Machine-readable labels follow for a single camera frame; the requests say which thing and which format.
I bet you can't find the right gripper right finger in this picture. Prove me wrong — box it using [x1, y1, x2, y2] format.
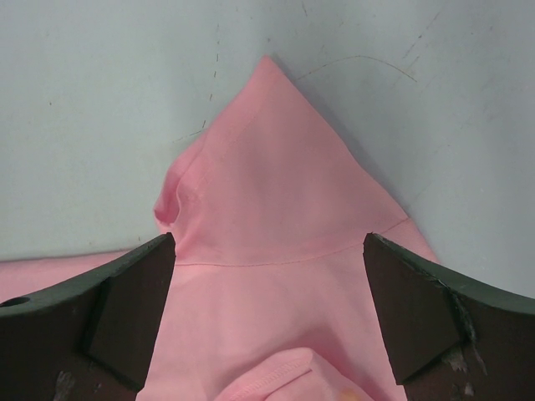
[364, 233, 534, 400]

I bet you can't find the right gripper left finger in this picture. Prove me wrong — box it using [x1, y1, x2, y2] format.
[1, 233, 176, 400]

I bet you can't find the pink t shirt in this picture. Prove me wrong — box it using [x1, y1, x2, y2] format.
[0, 53, 444, 401]

